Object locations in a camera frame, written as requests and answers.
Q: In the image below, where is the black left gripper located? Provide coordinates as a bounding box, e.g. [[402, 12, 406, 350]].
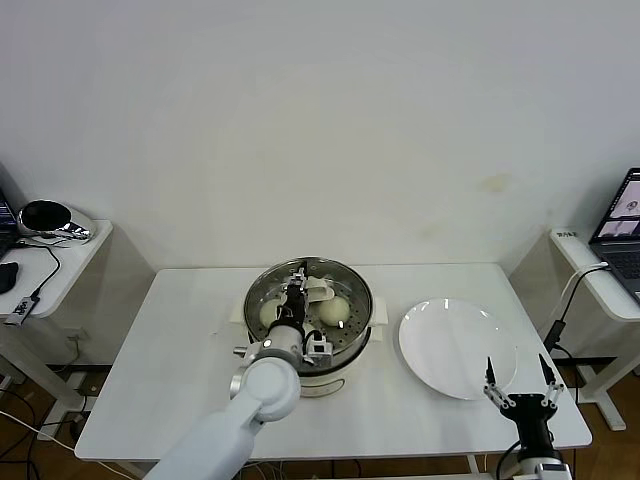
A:
[[276, 267, 308, 327]]

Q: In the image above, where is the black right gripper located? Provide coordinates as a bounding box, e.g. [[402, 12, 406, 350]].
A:
[[482, 353, 567, 456]]

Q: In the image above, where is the stainless steel steamer basket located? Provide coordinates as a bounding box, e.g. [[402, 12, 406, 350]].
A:
[[243, 257, 375, 374]]

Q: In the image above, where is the white round plate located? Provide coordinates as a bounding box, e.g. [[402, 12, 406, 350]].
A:
[[398, 297, 519, 400]]

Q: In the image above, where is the white electric cooker pot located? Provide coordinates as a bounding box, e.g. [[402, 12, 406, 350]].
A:
[[228, 293, 390, 402]]

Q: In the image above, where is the open grey laptop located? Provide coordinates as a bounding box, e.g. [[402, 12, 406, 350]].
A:
[[588, 167, 640, 305]]

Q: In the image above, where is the white side table with device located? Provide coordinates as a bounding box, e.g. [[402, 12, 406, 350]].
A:
[[0, 218, 155, 416]]

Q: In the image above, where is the chrome and black device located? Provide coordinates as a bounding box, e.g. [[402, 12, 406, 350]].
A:
[[16, 198, 97, 246]]

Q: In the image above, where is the small grey usb hub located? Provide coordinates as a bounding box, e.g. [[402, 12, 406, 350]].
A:
[[3, 294, 40, 326]]

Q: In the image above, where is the black computer mouse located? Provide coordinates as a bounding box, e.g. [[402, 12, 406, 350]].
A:
[[0, 261, 19, 295]]

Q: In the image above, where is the dark laptop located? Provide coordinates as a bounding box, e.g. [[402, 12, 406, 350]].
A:
[[0, 162, 24, 256]]

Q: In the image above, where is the white and black charger cable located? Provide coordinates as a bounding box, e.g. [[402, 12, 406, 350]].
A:
[[544, 262, 612, 354]]

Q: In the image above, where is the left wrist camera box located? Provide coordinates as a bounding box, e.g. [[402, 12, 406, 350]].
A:
[[303, 337, 335, 368]]

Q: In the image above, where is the black device cable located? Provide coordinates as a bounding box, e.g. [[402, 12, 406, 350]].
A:
[[14, 239, 60, 301]]

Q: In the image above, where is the black floor cable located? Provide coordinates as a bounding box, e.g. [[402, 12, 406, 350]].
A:
[[0, 387, 46, 441]]

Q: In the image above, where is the white floor cable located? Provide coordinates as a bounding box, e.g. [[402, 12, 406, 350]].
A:
[[0, 410, 116, 469]]

